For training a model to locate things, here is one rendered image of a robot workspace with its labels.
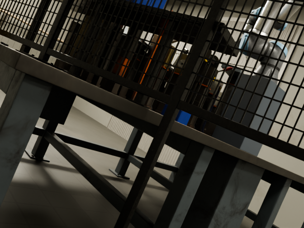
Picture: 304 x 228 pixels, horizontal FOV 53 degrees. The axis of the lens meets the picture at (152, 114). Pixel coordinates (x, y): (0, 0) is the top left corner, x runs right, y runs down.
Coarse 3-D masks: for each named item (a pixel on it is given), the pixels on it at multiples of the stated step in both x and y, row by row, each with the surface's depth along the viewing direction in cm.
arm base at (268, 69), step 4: (260, 64) 174; (264, 64) 171; (268, 64) 170; (256, 68) 176; (260, 68) 172; (268, 68) 169; (272, 68) 169; (276, 68) 170; (256, 72) 172; (260, 72) 170; (264, 72) 169; (268, 72) 169; (276, 72) 170; (272, 76) 168; (276, 76) 170; (272, 80) 168; (276, 84) 171
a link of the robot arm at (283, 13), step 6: (288, 6) 178; (294, 6) 175; (300, 6) 175; (282, 12) 184; (294, 12) 180; (282, 18) 187; (288, 18) 186; (276, 24) 193; (282, 24) 192; (282, 30) 196
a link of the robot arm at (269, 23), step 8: (264, 8) 166; (272, 8) 163; (272, 16) 164; (256, 24) 169; (272, 24) 168; (256, 32) 167; (264, 32) 168; (248, 40) 169; (264, 40) 168; (240, 48) 173; (248, 48) 170; (256, 48) 169; (264, 48) 169; (248, 56) 175; (256, 56) 172
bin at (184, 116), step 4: (164, 108) 134; (164, 112) 133; (180, 112) 130; (184, 112) 131; (180, 116) 130; (184, 116) 132; (188, 116) 136; (176, 120) 130; (180, 120) 131; (184, 120) 134; (188, 120) 137; (184, 124) 136
